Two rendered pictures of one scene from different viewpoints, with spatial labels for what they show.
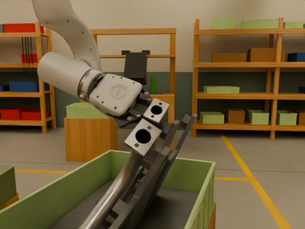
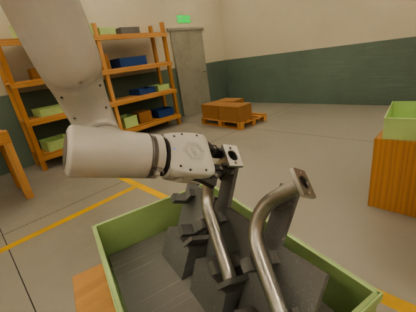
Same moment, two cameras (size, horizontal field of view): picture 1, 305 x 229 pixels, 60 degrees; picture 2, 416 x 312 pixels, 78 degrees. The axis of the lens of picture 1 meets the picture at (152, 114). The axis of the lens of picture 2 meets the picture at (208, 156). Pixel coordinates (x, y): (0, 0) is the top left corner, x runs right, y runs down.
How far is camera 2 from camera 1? 52 cm
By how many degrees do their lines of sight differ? 48
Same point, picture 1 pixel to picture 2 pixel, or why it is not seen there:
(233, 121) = not seen: hidden behind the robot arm
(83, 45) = (95, 104)
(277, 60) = (104, 68)
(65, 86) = (129, 169)
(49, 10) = (87, 60)
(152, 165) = (294, 203)
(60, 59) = (103, 135)
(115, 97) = (197, 158)
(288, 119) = (131, 122)
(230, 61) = not seen: hidden behind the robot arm
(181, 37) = not seen: outside the picture
